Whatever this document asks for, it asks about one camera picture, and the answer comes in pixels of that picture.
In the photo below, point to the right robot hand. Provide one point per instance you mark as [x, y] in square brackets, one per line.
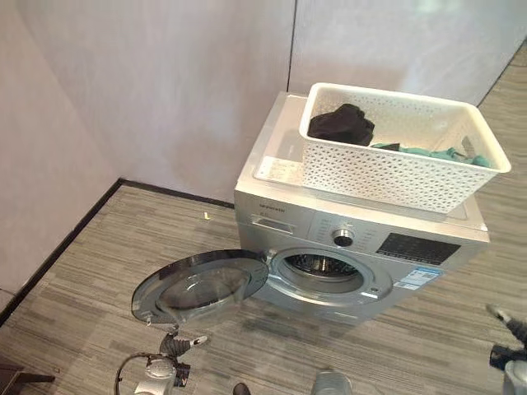
[514, 327]

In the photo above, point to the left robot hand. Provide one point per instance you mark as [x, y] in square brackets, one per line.
[177, 345]

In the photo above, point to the round glass washer door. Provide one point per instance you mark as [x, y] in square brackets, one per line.
[206, 284]

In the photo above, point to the green garment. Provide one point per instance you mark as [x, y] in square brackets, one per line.
[416, 151]

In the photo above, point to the white perforated laundry basket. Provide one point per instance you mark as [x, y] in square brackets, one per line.
[370, 181]

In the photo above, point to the black garment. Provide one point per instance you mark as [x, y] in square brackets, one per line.
[341, 123]

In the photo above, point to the washer detergent drawer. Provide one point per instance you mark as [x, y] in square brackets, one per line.
[271, 222]

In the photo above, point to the silver washer control knob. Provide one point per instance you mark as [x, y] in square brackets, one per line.
[343, 237]

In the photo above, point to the dark robot foot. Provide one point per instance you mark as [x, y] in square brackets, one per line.
[241, 389]

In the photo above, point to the silver front-load washing machine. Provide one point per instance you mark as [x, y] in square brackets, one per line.
[416, 304]

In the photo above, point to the blue energy label sticker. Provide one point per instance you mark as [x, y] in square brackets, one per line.
[423, 277]

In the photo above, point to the black baseboard strip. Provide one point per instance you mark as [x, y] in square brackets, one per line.
[82, 224]

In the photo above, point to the silver robot leg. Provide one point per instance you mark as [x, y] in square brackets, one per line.
[331, 382]

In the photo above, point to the dark wooden furniture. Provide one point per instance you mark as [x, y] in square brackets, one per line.
[20, 376]

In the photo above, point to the white instruction sticker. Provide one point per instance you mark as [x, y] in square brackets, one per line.
[280, 169]

